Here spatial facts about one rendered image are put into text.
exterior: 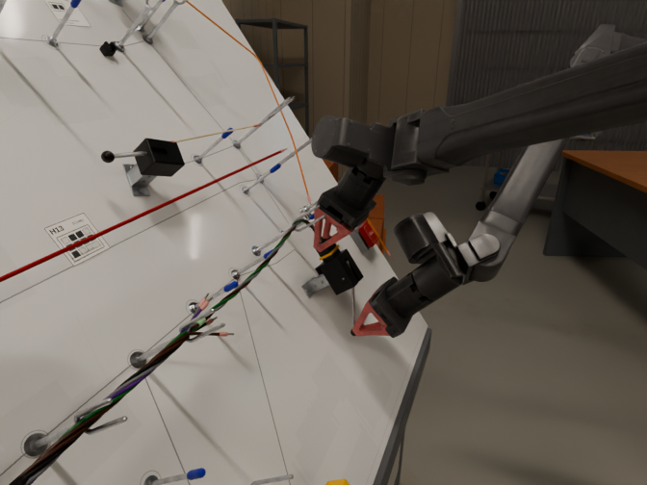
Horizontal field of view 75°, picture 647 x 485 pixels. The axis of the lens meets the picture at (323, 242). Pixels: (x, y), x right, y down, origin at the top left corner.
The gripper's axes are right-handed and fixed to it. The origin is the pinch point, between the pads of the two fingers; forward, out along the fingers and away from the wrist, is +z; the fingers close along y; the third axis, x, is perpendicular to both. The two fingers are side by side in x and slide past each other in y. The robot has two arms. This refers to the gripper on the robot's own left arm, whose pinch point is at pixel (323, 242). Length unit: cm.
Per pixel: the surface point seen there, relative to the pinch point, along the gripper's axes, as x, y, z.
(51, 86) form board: -34.6, 23.2, -7.8
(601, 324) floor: 132, -211, 51
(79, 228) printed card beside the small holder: -18.4, 30.4, -0.3
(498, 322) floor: 83, -188, 79
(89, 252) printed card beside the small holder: -15.8, 31.1, 0.9
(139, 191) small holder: -20.2, 20.8, -1.5
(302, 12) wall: -251, -451, 23
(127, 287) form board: -11.1, 29.4, 3.2
